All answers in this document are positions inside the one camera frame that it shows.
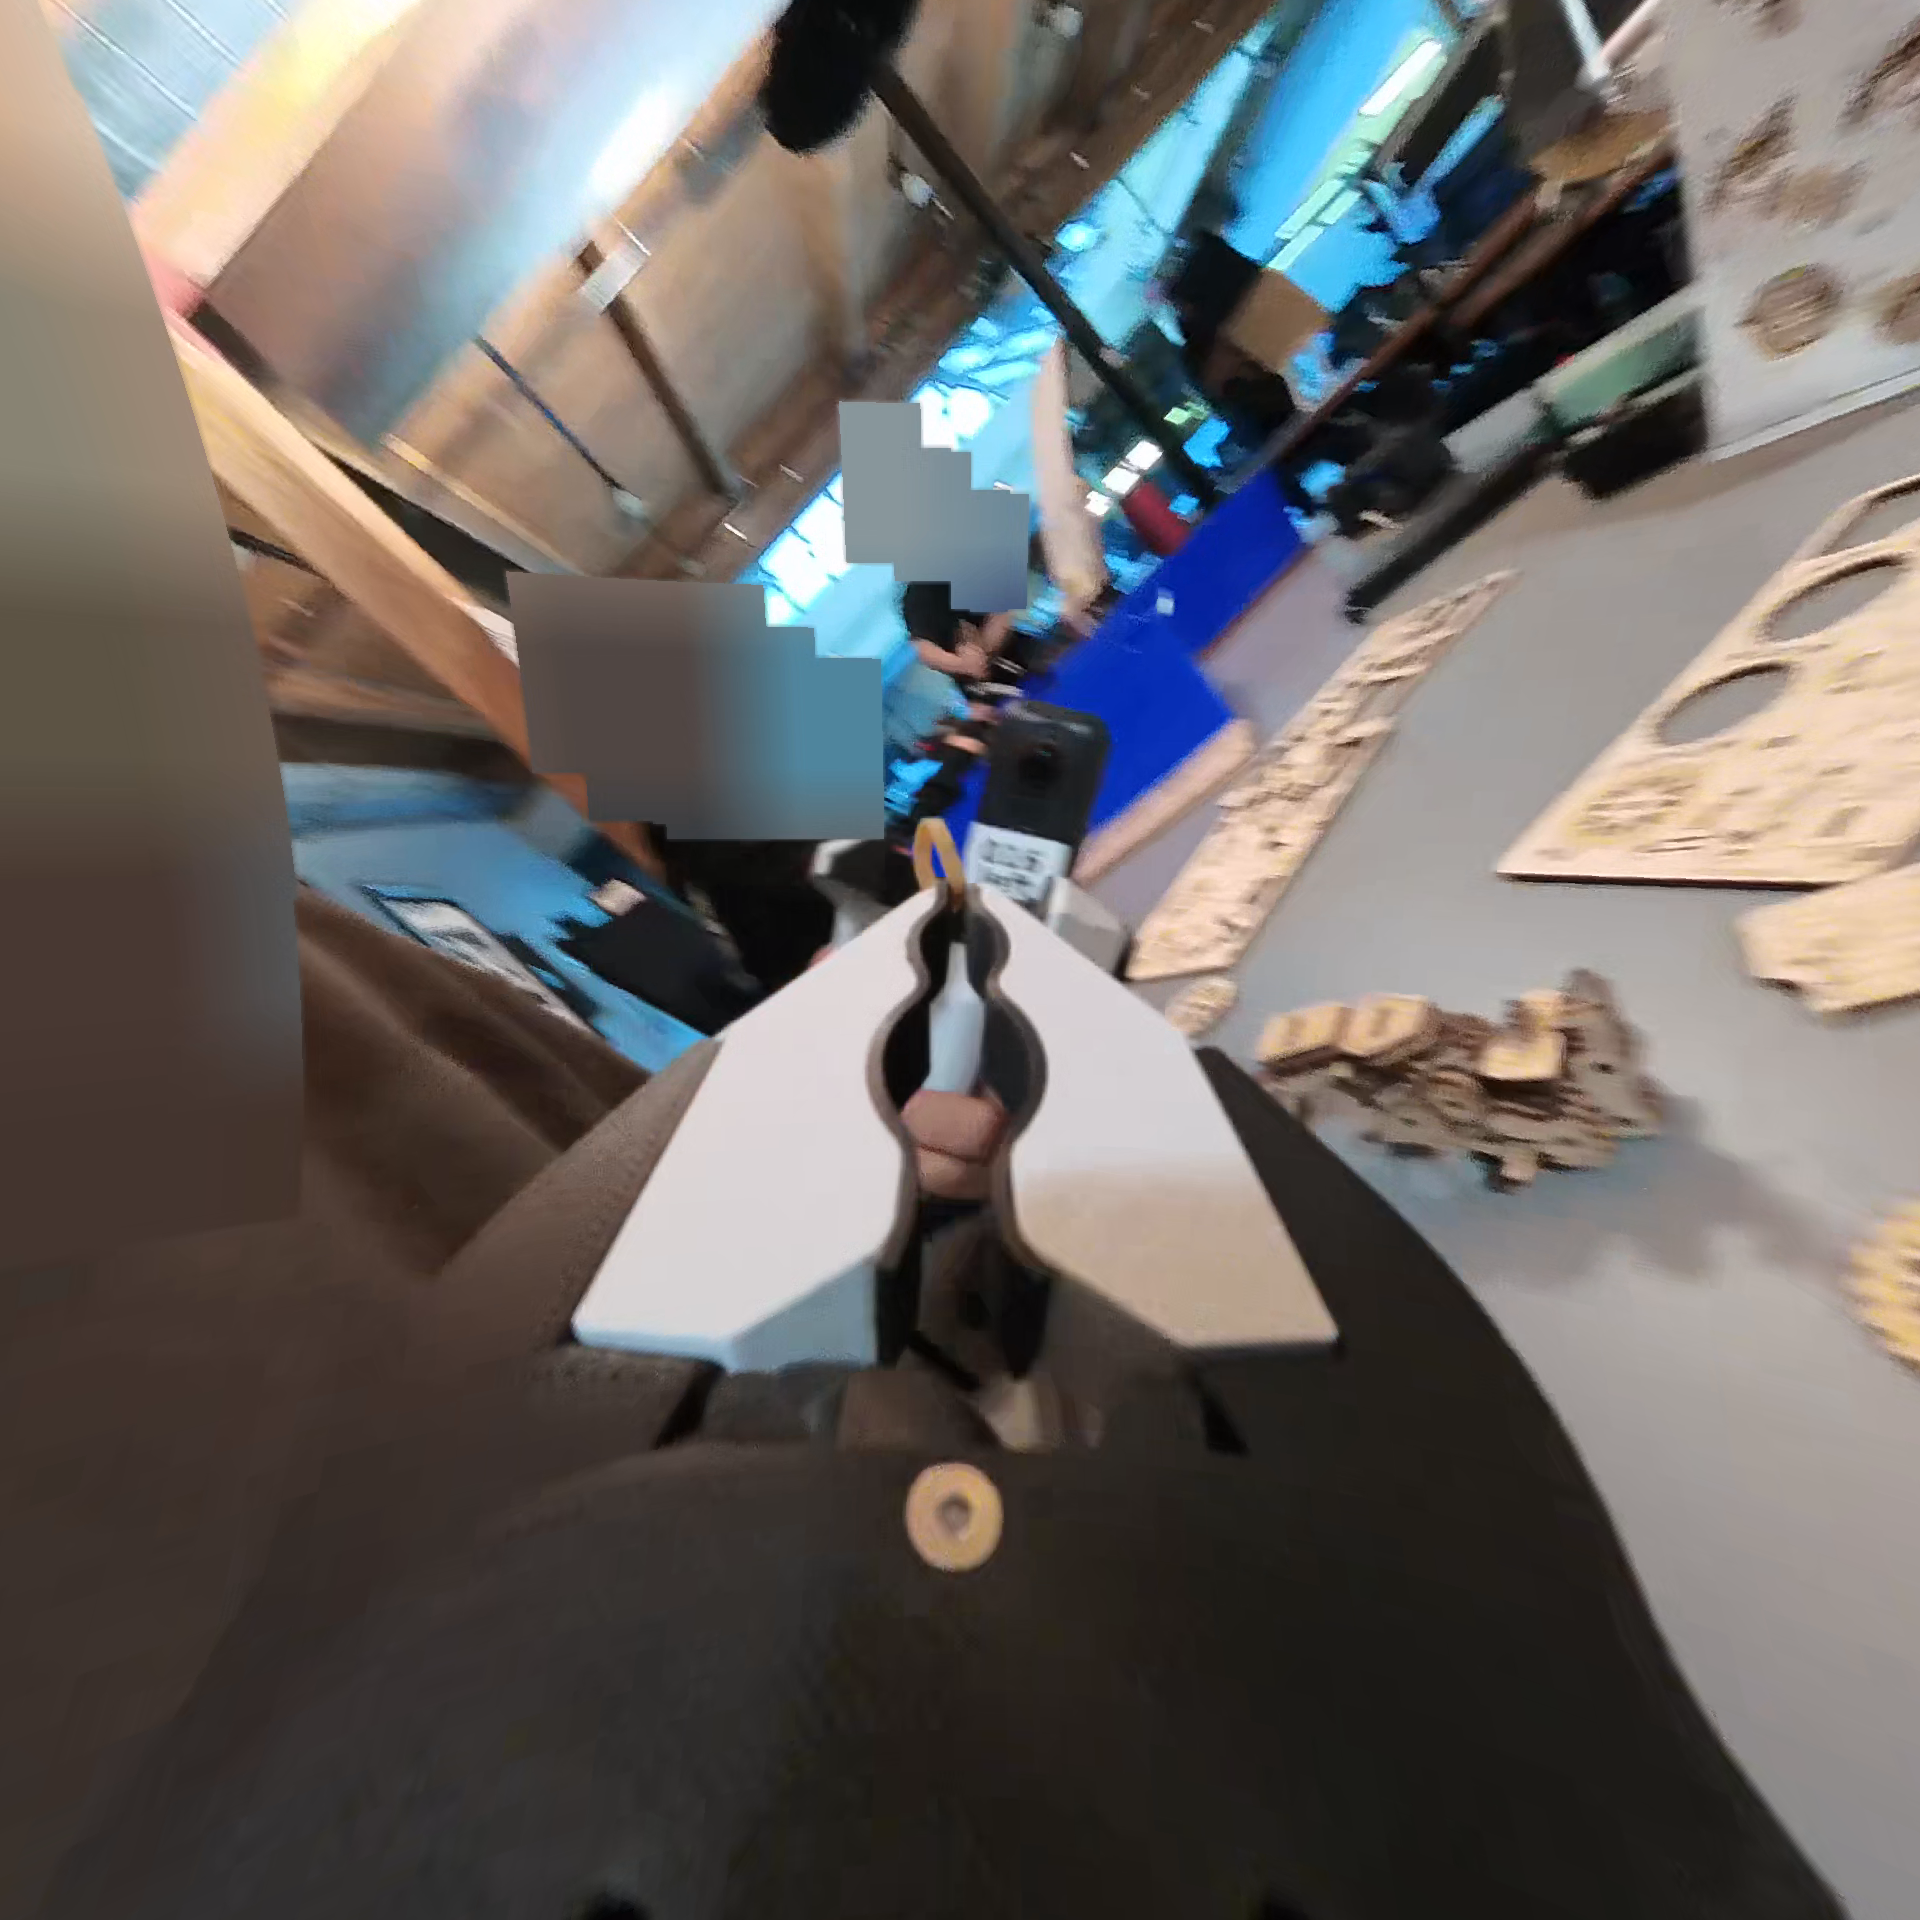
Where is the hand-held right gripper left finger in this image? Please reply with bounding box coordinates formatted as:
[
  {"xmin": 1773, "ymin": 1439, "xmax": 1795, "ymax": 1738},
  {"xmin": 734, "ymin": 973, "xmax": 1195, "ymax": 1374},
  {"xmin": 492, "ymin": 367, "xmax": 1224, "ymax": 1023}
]
[{"xmin": 568, "ymin": 886, "xmax": 965, "ymax": 1376}]

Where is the person's left forearm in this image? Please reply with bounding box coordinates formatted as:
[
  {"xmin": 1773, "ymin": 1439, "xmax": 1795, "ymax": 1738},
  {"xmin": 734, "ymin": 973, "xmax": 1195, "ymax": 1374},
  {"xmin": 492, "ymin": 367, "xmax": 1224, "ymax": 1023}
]
[{"xmin": 287, "ymin": 883, "xmax": 724, "ymax": 1293}]

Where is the long wooden puzzle sheet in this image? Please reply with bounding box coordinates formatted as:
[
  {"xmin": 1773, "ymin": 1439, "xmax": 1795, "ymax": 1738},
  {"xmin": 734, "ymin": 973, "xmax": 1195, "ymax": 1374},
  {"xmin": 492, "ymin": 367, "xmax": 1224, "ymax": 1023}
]
[{"xmin": 1123, "ymin": 568, "xmax": 1520, "ymax": 985}]

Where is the round wooden puzzle piece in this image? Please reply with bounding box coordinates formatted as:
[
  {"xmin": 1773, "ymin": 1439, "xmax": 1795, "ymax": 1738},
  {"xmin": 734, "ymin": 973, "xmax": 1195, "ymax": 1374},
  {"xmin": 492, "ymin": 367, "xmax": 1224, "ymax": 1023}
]
[{"xmin": 1841, "ymin": 1198, "xmax": 1920, "ymax": 1369}]

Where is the white printed puzzle box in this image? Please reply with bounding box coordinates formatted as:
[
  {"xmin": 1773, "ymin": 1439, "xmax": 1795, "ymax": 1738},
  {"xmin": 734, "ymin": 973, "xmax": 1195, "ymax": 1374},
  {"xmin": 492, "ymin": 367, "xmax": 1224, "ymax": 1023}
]
[{"xmin": 1662, "ymin": 0, "xmax": 1920, "ymax": 459}]

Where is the green plastic crate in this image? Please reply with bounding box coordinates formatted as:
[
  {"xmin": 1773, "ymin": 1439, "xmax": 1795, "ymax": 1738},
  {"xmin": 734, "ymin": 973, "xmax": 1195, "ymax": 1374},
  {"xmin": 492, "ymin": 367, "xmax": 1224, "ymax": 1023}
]
[{"xmin": 1528, "ymin": 294, "xmax": 1711, "ymax": 453}]

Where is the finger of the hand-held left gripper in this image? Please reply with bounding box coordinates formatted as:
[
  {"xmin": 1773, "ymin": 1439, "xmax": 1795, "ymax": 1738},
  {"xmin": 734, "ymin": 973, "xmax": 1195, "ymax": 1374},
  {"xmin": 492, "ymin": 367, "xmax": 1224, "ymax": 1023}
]
[
  {"xmin": 806, "ymin": 838, "xmax": 912, "ymax": 962},
  {"xmin": 1046, "ymin": 874, "xmax": 1133, "ymax": 982}
]

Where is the blue panel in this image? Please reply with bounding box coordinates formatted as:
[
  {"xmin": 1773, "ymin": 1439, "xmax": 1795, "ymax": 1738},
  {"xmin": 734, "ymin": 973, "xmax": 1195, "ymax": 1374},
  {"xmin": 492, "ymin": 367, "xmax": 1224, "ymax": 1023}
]
[{"xmin": 1043, "ymin": 463, "xmax": 1328, "ymax": 849}]

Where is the large wooden puzzle sheet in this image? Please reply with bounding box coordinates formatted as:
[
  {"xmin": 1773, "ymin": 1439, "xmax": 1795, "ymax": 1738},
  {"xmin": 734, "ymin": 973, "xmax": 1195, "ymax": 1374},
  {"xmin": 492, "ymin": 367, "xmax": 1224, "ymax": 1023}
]
[{"xmin": 1494, "ymin": 478, "xmax": 1920, "ymax": 889}]

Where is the small wooden puzzle sheet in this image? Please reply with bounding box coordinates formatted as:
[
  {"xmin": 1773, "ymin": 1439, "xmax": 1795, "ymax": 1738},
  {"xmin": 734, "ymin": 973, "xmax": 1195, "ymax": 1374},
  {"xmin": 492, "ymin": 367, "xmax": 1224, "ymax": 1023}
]
[{"xmin": 1735, "ymin": 866, "xmax": 1920, "ymax": 1019}]

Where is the person's left hand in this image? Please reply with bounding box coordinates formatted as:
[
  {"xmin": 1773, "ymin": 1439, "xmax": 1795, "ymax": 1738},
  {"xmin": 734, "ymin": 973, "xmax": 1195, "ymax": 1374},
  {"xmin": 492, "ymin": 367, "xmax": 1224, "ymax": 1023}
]
[{"xmin": 896, "ymin": 1086, "xmax": 1009, "ymax": 1205}]

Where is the grey desk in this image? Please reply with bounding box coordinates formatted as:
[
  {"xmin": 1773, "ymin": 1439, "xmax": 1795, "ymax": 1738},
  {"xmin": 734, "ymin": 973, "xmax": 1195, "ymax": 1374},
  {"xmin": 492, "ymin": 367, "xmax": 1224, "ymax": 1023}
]
[{"xmin": 1118, "ymin": 286, "xmax": 1920, "ymax": 1920}]

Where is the black fuzzy boom microphone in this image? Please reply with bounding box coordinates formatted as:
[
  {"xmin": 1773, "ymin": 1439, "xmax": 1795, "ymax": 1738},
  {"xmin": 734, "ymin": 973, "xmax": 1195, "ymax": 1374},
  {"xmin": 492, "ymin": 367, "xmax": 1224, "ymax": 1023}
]
[{"xmin": 755, "ymin": 0, "xmax": 1224, "ymax": 506}]

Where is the wooden robot model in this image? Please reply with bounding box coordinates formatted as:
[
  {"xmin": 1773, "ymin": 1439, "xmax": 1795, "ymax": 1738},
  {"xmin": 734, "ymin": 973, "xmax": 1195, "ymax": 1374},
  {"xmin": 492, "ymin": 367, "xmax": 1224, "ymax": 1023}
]
[{"xmin": 1248, "ymin": 973, "xmax": 1670, "ymax": 1192}]

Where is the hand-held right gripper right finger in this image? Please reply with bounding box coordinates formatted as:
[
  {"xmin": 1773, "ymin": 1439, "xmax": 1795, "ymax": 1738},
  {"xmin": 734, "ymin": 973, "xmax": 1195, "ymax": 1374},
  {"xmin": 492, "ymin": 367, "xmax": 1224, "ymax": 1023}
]
[{"xmin": 965, "ymin": 893, "xmax": 1342, "ymax": 1376}]

